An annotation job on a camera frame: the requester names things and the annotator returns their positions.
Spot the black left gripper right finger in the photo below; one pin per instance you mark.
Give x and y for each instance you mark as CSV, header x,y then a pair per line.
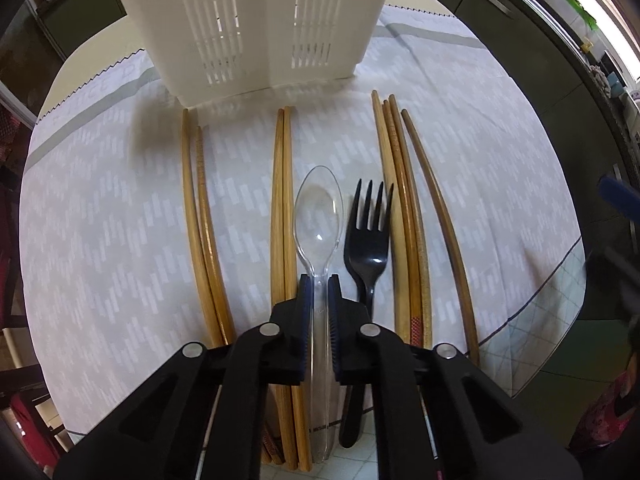
x,y
365,353

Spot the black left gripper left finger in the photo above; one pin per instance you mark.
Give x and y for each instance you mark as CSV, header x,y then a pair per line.
x,y
274,353

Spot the clear plastic spoon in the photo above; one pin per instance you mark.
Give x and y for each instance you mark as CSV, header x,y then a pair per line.
x,y
318,218

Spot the pink floral sleeve forearm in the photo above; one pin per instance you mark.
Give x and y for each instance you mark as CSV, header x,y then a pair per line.
x,y
606,419

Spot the dark kitchen counter cabinets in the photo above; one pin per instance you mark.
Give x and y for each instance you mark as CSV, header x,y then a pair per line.
x,y
585,127

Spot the light wooden chopstick right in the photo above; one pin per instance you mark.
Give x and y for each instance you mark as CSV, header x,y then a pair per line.
x,y
397,233

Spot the dark patterned wooden chopstick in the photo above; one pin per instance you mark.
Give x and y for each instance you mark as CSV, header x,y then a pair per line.
x,y
210,252

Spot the patterned wooden chopstick right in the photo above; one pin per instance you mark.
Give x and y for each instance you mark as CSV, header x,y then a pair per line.
x,y
409,226

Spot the wooden chopstick centre right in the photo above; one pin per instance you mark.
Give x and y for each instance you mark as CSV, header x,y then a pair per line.
x,y
290,274

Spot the wooden chopstick far left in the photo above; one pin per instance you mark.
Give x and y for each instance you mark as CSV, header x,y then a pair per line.
x,y
199,269

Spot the black plastic fork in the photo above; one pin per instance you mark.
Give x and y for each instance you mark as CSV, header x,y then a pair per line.
x,y
365,255

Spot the brown wooden chopstick right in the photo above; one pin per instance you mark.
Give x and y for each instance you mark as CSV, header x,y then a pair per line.
x,y
420,236

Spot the grey patterned tablecloth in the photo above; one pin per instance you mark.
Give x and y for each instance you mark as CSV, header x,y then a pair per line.
x,y
109,286

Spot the dark wooden chopstick far right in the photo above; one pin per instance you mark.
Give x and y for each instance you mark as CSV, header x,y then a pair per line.
x,y
451,242

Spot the white plastic utensil caddy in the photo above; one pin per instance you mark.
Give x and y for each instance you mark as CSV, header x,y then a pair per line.
x,y
211,49

